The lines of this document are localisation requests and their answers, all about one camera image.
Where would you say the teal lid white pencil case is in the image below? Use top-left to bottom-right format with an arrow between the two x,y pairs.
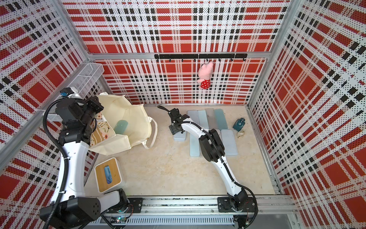
173,132 -> 187,142

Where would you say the cream floral canvas bag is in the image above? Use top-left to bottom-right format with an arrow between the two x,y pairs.
89,93 -> 158,156

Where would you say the light blue box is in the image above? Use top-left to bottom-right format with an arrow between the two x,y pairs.
114,120 -> 128,135
221,129 -> 238,156

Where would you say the white grey pencil case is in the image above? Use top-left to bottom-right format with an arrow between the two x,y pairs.
187,110 -> 200,125

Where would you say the light blue slim pencil case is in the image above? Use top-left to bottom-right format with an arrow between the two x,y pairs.
198,110 -> 209,129

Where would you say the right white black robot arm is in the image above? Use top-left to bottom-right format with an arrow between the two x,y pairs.
157,105 -> 258,214

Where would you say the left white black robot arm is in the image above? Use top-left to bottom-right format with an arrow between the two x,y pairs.
40,87 -> 130,229

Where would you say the light blue box in bag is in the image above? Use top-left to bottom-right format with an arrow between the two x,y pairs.
114,120 -> 128,135

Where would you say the teal alarm clock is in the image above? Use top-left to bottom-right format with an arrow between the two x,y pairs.
233,117 -> 246,132

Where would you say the pink plush pig toy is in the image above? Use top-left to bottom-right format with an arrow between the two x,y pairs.
197,62 -> 214,90

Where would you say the white box wooden lid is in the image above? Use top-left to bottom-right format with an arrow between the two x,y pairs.
94,157 -> 126,193

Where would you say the white wire mesh shelf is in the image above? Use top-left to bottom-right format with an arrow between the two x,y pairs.
40,63 -> 106,115

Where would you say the black wall hook rail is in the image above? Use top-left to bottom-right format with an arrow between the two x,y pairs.
154,53 -> 248,61

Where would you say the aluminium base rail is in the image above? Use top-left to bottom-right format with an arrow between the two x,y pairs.
87,195 -> 302,229

